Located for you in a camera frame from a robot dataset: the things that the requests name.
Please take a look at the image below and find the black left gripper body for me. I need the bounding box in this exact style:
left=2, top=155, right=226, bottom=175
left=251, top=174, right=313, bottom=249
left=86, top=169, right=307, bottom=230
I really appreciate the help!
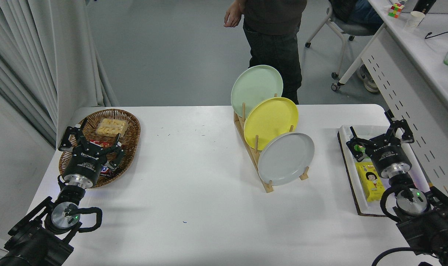
left=62, top=143, right=109, bottom=182

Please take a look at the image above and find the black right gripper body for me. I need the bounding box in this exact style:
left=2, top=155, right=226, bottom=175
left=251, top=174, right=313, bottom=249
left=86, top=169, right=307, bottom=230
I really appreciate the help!
left=367, top=139, right=413, bottom=175

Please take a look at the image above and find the grey plate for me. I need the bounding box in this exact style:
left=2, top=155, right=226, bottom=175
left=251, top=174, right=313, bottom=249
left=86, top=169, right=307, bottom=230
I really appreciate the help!
left=257, top=132, right=315, bottom=186

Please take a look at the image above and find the yellow plate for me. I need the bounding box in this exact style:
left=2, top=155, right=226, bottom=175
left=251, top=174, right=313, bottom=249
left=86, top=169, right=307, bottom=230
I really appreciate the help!
left=243, top=97, right=299, bottom=151

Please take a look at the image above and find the wooden plate rack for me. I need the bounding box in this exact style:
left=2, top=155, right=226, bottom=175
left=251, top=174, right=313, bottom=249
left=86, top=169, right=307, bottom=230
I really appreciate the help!
left=233, top=93, right=310, bottom=194

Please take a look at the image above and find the pale green plate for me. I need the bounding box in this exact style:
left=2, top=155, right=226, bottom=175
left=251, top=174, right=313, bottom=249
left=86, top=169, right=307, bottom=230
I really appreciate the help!
left=230, top=65, right=284, bottom=119

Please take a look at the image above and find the person's hand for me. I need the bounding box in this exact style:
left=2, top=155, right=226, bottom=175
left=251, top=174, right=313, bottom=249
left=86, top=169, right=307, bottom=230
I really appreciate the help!
left=224, top=3, right=245, bottom=28

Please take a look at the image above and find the green snack pack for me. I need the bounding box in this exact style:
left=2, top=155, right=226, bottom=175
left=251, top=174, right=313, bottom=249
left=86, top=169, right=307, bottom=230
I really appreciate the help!
left=353, top=143, right=370, bottom=162

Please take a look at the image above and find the brown candy bar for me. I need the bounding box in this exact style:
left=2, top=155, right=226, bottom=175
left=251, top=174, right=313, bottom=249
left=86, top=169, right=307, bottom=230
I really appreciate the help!
left=98, top=164, right=118, bottom=179

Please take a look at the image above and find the brown wicker basket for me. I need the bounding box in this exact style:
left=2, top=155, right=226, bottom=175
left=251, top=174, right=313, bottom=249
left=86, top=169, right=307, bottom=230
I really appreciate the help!
left=58, top=108, right=141, bottom=189

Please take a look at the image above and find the clear pack of biscuits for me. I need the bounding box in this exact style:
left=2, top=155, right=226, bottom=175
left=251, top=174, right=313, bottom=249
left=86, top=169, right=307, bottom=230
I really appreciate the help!
left=96, top=117, right=129, bottom=136

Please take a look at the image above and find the yellow snack pack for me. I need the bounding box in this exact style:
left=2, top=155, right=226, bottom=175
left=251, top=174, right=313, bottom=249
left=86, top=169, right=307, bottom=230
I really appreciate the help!
left=355, top=161, right=387, bottom=202

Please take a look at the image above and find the white foam tray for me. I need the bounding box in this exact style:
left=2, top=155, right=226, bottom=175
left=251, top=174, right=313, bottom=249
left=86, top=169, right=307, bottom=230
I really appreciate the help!
left=337, top=125, right=431, bottom=217

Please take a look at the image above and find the pale grey curtain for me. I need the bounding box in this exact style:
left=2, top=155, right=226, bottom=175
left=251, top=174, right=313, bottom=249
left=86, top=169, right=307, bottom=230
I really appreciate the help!
left=0, top=0, right=119, bottom=148

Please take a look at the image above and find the grey office chair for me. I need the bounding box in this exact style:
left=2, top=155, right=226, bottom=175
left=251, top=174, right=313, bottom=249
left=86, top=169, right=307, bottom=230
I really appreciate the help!
left=304, top=3, right=380, bottom=80

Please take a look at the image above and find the white paper cup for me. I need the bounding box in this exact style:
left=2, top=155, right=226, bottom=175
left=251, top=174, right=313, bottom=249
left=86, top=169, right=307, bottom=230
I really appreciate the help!
left=404, top=11, right=426, bottom=31

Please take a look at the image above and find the colourful puzzle cube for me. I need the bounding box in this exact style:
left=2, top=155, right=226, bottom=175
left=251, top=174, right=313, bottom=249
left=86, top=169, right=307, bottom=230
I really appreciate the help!
left=388, top=3, right=404, bottom=18

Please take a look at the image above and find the black device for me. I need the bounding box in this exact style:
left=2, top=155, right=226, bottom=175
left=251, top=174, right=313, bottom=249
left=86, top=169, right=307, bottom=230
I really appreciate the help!
left=412, top=0, right=437, bottom=14

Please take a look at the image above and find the thin black cable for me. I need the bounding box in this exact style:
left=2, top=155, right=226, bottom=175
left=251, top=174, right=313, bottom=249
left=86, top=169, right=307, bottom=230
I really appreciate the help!
left=425, top=31, right=448, bottom=44

